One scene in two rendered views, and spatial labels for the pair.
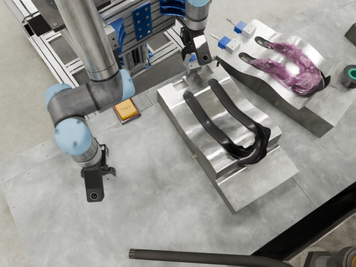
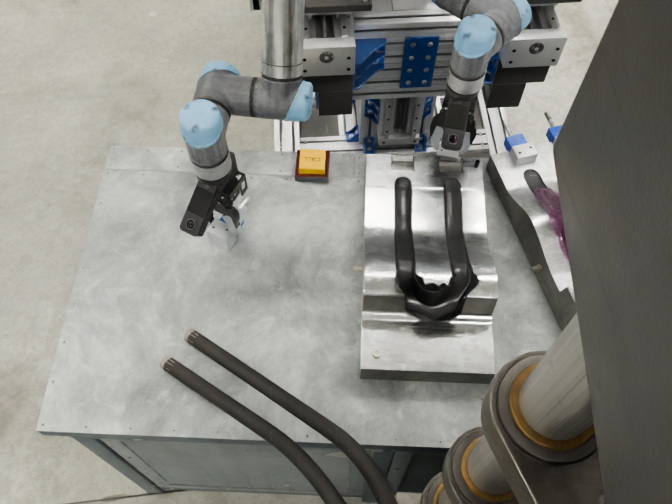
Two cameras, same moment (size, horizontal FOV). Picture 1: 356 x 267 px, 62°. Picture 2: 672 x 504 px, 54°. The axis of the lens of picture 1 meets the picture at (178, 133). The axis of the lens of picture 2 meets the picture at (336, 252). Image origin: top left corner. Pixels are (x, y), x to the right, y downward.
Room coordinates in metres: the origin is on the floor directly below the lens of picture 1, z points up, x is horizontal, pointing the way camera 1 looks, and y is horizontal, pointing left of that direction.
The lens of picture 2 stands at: (-0.25, -0.41, 2.09)
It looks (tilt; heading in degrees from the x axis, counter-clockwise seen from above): 60 degrees down; 36
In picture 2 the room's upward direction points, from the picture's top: straight up
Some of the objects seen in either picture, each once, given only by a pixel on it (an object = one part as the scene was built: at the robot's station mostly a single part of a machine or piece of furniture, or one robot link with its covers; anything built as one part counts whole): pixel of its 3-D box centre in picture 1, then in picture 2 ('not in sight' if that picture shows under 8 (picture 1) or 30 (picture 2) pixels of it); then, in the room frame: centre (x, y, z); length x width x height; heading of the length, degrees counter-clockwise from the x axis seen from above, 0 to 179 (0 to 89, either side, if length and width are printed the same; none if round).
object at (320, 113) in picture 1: (287, 70); (588, 231); (0.69, -0.42, 0.86); 0.50 x 0.26 x 0.11; 51
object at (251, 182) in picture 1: (225, 129); (425, 256); (0.42, -0.16, 0.87); 0.50 x 0.26 x 0.14; 33
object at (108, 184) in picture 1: (104, 169); (233, 218); (0.27, 0.25, 0.83); 0.13 x 0.05 x 0.05; 8
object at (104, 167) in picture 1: (93, 158); (219, 182); (0.26, 0.24, 0.98); 0.09 x 0.08 x 0.12; 8
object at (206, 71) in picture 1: (204, 74); (449, 169); (0.64, -0.09, 0.87); 0.05 x 0.05 x 0.04; 33
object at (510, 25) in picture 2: not in sight; (496, 18); (0.83, -0.04, 1.14); 0.11 x 0.11 x 0.08; 81
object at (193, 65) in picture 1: (189, 59); (450, 142); (0.74, -0.04, 0.83); 0.13 x 0.05 x 0.05; 21
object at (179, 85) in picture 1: (179, 87); (402, 167); (0.58, 0.00, 0.87); 0.05 x 0.05 x 0.04; 33
